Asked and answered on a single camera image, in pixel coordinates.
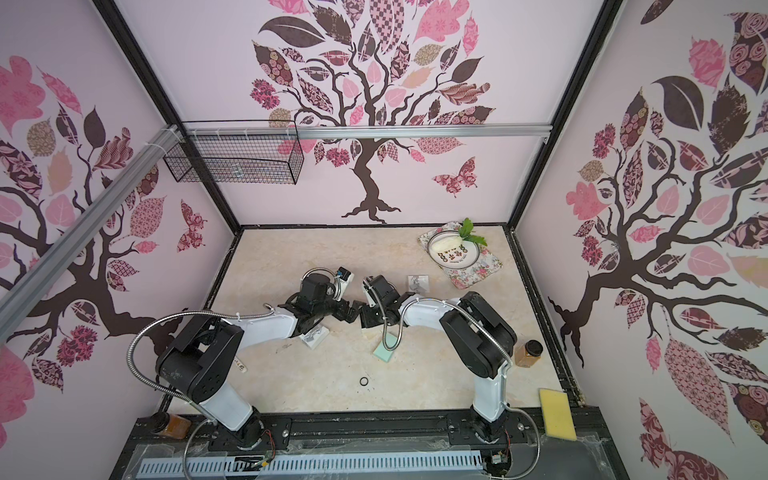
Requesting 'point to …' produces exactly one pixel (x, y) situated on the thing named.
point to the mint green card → (381, 351)
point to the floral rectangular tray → (462, 278)
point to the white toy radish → (452, 241)
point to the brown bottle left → (173, 425)
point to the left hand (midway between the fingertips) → (355, 302)
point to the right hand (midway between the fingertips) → (365, 314)
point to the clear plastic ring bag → (419, 283)
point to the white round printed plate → (465, 257)
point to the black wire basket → (237, 152)
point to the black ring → (367, 381)
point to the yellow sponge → (557, 414)
